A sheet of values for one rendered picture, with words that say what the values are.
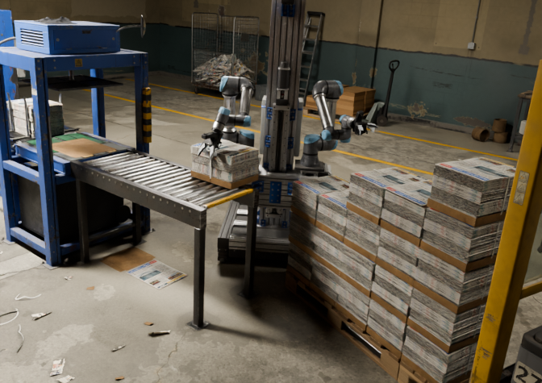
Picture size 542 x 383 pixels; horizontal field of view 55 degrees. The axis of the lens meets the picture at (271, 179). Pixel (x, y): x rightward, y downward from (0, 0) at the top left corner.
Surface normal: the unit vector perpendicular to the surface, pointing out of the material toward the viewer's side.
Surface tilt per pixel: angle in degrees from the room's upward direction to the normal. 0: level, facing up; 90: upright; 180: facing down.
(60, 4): 90
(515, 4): 90
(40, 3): 90
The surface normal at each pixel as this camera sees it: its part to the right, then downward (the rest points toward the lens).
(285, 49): -0.05, 0.32
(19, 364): 0.06, -0.95
